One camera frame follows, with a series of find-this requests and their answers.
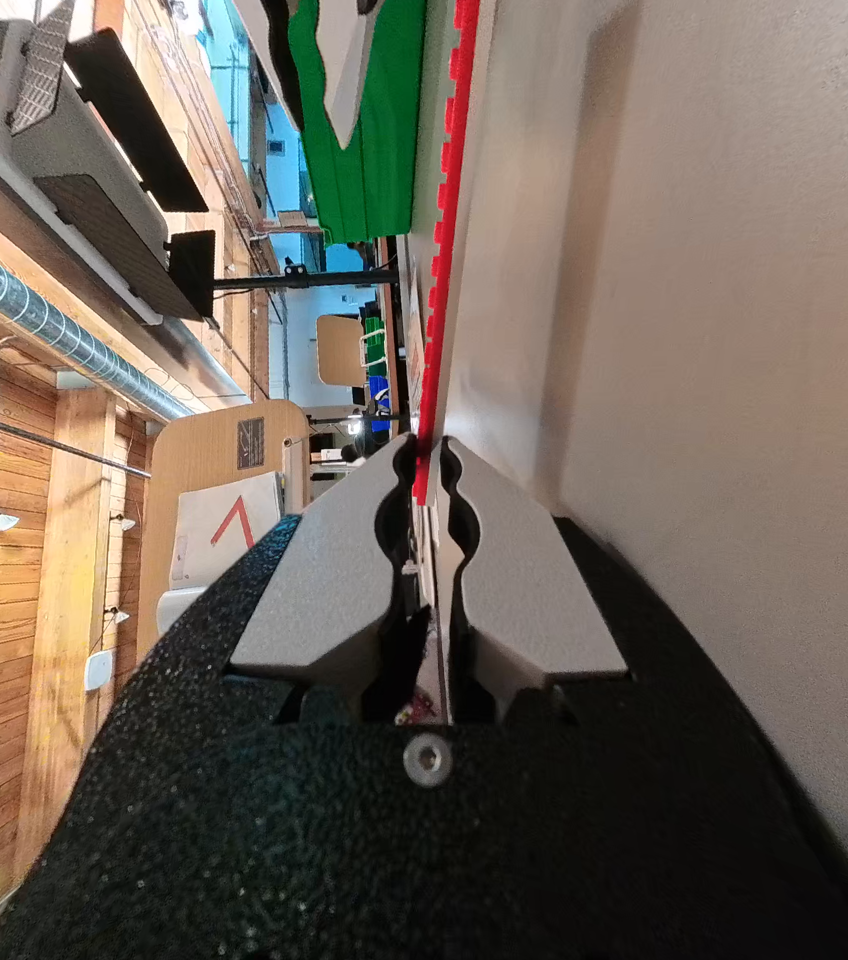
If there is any green storage bin stack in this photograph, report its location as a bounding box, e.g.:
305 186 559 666
358 315 393 376

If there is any green plastic bin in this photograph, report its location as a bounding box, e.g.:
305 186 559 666
287 0 431 249

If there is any black label sticker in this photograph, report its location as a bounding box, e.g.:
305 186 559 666
235 416 268 472

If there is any light wooden board stand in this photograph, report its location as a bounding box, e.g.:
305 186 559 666
135 397 314 665

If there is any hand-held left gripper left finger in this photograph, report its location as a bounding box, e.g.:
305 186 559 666
229 433 418 702

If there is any black light stand pole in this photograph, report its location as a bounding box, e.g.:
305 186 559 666
210 262 400 295

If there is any grey studio light panel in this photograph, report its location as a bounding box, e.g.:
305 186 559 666
0 0 217 329

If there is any silver ventilation duct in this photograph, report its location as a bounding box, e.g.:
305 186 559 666
0 221 196 423

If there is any lego instruction booklet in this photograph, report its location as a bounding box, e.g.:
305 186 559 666
167 471 284 595

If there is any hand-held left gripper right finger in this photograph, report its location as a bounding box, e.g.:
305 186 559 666
440 436 629 719

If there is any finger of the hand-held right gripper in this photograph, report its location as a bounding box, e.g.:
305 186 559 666
232 0 307 132
315 0 382 151

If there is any red and white lego assembly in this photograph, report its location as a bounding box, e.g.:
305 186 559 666
410 0 496 505

